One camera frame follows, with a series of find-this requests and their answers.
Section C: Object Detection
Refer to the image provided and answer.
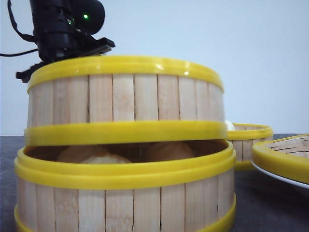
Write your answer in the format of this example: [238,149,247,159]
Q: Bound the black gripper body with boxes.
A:
[15,31,115,83]

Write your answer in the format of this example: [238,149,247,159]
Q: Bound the bamboo steamer basket yellow rim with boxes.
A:
[25,56,227,146]

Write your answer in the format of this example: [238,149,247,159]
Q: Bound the bamboo steamer lid yellow rim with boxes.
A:
[252,134,309,184]

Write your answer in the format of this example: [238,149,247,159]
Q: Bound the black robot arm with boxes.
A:
[8,0,115,83]

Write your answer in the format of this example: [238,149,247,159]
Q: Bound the buns in bottom steamer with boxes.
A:
[57,141,195,164]

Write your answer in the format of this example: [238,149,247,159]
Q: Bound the white ceramic plate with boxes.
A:
[251,161,309,189]

